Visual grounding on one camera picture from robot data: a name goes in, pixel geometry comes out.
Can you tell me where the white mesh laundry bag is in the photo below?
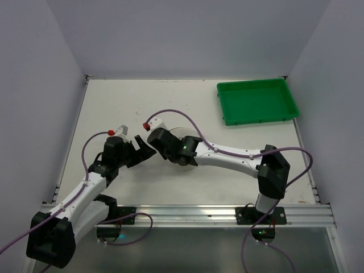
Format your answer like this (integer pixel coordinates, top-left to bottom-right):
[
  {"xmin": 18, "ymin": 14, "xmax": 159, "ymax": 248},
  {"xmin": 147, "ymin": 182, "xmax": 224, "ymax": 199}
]
[{"xmin": 169, "ymin": 127, "xmax": 203, "ymax": 172}]

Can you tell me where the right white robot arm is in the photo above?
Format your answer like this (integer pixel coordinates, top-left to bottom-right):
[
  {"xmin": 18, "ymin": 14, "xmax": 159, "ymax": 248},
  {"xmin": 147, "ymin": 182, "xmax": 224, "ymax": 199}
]
[{"xmin": 147, "ymin": 127, "xmax": 290, "ymax": 214}]

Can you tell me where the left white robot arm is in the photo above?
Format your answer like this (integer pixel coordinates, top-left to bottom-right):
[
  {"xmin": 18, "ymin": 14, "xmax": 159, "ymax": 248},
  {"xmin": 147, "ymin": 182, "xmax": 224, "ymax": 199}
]
[{"xmin": 26, "ymin": 135, "xmax": 156, "ymax": 268}]

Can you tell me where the green plastic tray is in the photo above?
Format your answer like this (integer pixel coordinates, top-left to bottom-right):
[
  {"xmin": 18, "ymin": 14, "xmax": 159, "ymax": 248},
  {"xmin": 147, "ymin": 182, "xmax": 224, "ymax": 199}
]
[{"xmin": 217, "ymin": 78, "xmax": 300, "ymax": 126}]

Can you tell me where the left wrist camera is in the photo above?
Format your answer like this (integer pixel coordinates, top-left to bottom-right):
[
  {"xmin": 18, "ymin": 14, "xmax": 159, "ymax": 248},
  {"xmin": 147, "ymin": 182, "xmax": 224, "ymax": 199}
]
[{"xmin": 107, "ymin": 125, "xmax": 129, "ymax": 142}]

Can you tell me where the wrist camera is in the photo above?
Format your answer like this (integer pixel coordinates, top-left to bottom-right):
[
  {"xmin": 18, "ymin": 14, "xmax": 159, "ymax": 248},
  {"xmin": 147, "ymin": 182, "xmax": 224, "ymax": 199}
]
[
  {"xmin": 107, "ymin": 125, "xmax": 129, "ymax": 142},
  {"xmin": 143, "ymin": 118, "xmax": 167, "ymax": 133}
]

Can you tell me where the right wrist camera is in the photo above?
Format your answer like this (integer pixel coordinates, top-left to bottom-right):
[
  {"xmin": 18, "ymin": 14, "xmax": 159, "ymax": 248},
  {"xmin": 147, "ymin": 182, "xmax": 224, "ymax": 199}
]
[{"xmin": 143, "ymin": 118, "xmax": 167, "ymax": 133}]

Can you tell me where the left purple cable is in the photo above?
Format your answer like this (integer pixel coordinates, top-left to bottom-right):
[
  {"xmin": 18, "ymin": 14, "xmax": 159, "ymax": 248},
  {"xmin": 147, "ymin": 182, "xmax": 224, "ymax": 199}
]
[{"xmin": 0, "ymin": 130, "xmax": 154, "ymax": 254}]

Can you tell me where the aluminium mounting rail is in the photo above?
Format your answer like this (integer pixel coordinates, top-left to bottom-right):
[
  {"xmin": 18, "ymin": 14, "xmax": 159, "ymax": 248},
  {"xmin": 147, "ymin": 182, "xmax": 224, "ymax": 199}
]
[{"xmin": 71, "ymin": 205, "xmax": 330, "ymax": 228}]

